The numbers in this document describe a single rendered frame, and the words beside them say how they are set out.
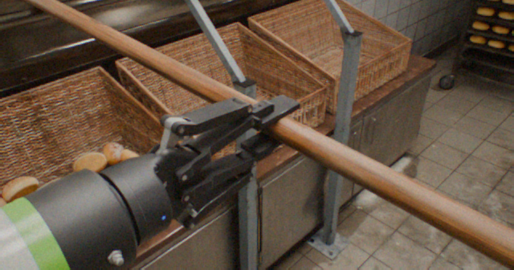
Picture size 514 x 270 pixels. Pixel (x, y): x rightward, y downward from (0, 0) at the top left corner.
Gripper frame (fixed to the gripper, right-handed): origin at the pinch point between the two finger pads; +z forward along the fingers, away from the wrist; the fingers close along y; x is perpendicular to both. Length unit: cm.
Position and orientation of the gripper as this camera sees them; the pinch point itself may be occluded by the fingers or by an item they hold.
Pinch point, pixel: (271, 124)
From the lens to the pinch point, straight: 51.2
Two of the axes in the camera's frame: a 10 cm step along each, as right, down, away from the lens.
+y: 0.0, 8.4, 5.4
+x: 7.1, 3.8, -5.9
